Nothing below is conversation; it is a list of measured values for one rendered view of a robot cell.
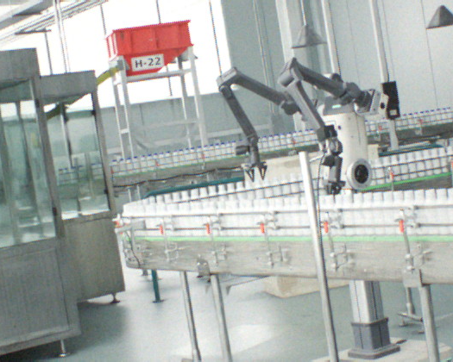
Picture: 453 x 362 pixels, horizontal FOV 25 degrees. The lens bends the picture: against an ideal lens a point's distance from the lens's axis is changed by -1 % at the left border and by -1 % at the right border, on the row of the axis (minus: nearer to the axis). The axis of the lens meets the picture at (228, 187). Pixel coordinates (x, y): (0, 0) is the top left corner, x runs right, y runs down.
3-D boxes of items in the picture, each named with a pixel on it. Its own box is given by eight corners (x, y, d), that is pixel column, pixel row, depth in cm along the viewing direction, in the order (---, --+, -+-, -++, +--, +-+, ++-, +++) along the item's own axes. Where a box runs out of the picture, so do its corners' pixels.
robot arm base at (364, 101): (364, 90, 512) (358, 113, 509) (352, 84, 508) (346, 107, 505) (375, 89, 505) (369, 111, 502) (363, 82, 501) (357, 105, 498)
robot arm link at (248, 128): (228, 84, 518) (223, 72, 526) (217, 90, 518) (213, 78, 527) (261, 143, 545) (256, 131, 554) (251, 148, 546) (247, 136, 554)
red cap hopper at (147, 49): (151, 281, 1153) (110, 28, 1139) (139, 275, 1223) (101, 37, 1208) (230, 265, 1177) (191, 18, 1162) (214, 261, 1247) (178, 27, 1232)
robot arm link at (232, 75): (232, 71, 514) (228, 60, 521) (216, 91, 519) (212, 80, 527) (301, 106, 536) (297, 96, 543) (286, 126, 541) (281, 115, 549)
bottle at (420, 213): (434, 231, 396) (428, 189, 395) (430, 234, 390) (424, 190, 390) (419, 233, 398) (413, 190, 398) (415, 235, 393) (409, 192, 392)
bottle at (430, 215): (435, 232, 394) (429, 189, 393) (447, 232, 389) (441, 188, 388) (424, 234, 390) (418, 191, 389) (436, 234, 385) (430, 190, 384)
